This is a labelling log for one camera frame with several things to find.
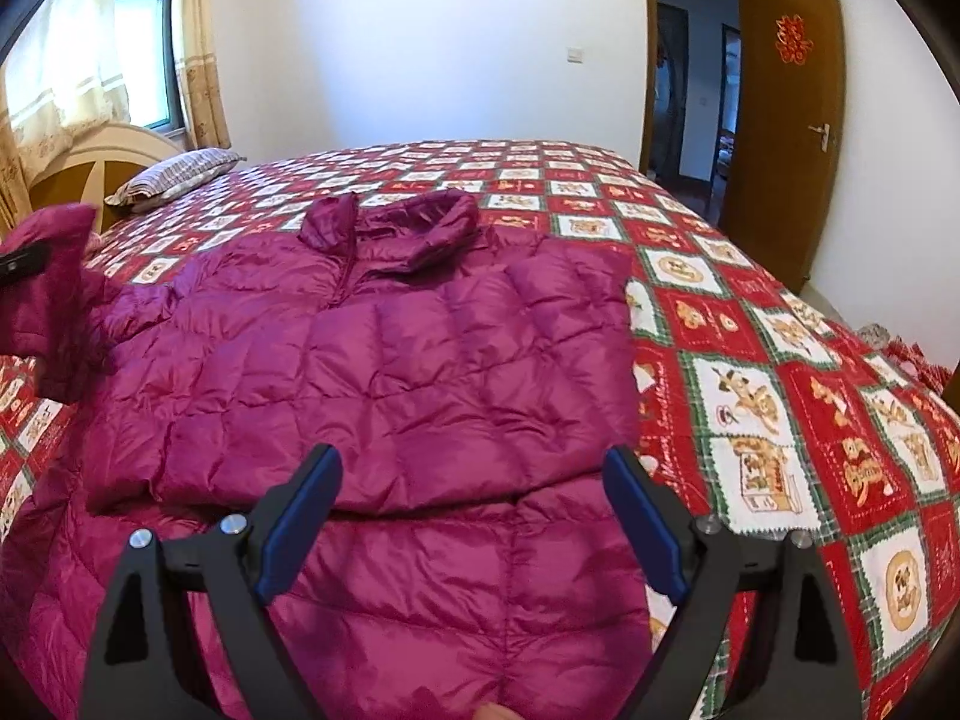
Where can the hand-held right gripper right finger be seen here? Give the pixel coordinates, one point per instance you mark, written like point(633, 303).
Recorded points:
point(646, 525)

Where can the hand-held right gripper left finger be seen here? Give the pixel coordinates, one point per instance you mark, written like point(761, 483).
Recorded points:
point(300, 525)

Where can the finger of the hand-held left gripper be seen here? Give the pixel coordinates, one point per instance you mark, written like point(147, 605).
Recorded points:
point(22, 264)

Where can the magenta down jacket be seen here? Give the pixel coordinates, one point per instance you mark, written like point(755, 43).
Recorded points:
point(390, 360)

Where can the person's right hand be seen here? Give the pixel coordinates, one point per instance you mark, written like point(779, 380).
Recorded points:
point(496, 712)

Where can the cream wooden headboard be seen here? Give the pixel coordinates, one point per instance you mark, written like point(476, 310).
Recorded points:
point(90, 165)

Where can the red printed bear quilt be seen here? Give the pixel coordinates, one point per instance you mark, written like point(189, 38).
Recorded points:
point(757, 397)

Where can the striped pillow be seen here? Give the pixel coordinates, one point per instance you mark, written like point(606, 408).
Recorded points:
point(176, 176)

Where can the white sheer curtain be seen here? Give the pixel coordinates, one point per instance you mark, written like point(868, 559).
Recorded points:
point(60, 67)

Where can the window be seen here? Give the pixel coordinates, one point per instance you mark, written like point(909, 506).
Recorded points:
point(150, 52)

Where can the brown wooden furniture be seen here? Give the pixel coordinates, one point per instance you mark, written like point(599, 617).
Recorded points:
point(954, 394)

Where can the brown wooden door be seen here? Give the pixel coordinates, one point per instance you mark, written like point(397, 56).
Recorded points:
point(780, 150)

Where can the red paper door decoration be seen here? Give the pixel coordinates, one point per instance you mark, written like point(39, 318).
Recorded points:
point(790, 37)

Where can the wooden door frame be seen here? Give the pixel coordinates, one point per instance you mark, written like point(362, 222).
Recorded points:
point(649, 52)

